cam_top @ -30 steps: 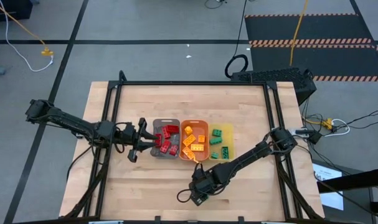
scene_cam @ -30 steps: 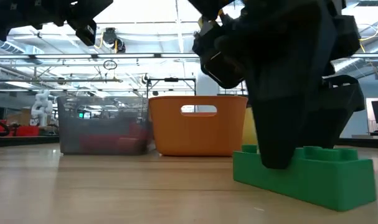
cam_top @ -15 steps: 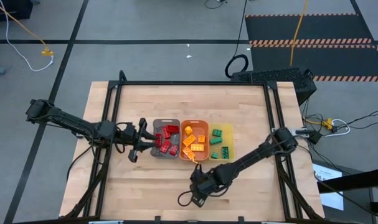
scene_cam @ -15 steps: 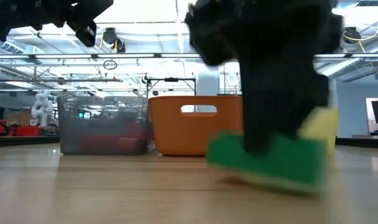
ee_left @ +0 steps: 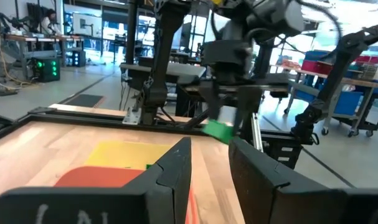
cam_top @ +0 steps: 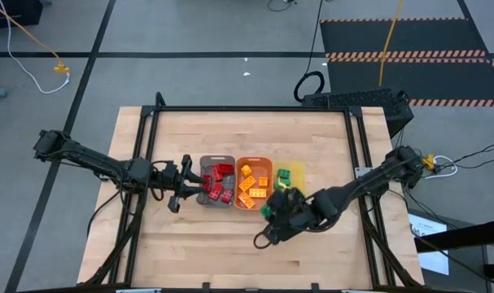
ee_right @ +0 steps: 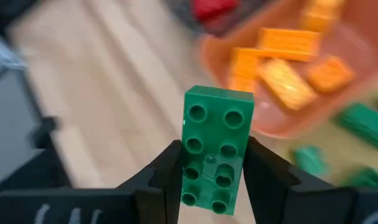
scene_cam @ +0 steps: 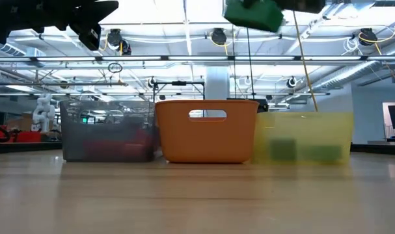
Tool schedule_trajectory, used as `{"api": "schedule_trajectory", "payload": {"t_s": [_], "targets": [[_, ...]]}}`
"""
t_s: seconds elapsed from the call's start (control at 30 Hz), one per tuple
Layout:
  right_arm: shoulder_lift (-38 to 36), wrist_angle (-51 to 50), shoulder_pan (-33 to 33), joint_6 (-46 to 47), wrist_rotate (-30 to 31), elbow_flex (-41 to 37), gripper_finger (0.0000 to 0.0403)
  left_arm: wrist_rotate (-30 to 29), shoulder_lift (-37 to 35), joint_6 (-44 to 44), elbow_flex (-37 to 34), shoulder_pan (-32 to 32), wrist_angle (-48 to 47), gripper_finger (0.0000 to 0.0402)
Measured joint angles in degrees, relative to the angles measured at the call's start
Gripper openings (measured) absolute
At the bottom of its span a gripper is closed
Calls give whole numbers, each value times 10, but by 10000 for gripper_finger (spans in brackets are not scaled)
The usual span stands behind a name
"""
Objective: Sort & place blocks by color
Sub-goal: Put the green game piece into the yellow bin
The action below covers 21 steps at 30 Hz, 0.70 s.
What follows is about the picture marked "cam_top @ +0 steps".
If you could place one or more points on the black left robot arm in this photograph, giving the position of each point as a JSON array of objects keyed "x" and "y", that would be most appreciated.
[{"x": 100, "y": 163}]

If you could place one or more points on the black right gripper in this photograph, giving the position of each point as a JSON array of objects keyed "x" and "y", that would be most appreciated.
[{"x": 291, "y": 213}]

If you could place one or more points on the small red toy brick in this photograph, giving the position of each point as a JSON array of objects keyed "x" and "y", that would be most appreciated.
[{"x": 227, "y": 196}]

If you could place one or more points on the small yellow toy brick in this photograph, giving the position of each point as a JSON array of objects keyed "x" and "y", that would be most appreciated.
[
  {"x": 246, "y": 170},
  {"x": 263, "y": 181}
]

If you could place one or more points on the gray plastic bin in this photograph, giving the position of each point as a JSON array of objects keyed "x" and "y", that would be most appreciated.
[{"x": 210, "y": 160}]

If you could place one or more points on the black perforated box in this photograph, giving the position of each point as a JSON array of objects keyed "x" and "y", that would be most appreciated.
[{"x": 352, "y": 99}]

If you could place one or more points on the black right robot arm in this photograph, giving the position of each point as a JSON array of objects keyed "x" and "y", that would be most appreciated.
[{"x": 360, "y": 185}]

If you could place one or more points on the white sheet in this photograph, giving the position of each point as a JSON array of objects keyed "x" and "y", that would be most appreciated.
[{"x": 434, "y": 262}]

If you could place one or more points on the black hazard-striped floor mat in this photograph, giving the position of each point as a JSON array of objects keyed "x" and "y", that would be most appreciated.
[
  {"x": 434, "y": 36},
  {"x": 434, "y": 79}
]

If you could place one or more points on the silver mounting plate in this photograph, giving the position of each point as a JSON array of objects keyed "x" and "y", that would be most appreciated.
[{"x": 360, "y": 173}]

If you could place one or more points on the small green toy brick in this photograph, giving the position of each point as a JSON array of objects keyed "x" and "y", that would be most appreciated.
[{"x": 283, "y": 173}]

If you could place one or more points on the long green toy brick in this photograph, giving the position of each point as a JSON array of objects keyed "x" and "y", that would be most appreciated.
[
  {"x": 265, "y": 211},
  {"x": 281, "y": 184}
]

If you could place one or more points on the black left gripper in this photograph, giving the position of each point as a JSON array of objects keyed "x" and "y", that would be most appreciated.
[{"x": 169, "y": 177}]

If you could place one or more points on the orange plastic bin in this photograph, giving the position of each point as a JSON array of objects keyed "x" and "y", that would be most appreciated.
[{"x": 265, "y": 203}]

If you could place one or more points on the yellow plastic bin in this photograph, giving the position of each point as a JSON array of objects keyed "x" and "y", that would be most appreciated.
[{"x": 297, "y": 171}]

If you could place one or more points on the black desk bar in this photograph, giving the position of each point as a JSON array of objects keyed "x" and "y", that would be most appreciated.
[{"x": 458, "y": 236}]

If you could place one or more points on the black aluminium table frame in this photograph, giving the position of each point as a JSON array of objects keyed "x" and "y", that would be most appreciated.
[{"x": 271, "y": 108}]

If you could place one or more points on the black cabinet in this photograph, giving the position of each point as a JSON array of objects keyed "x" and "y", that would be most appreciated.
[{"x": 27, "y": 10}]

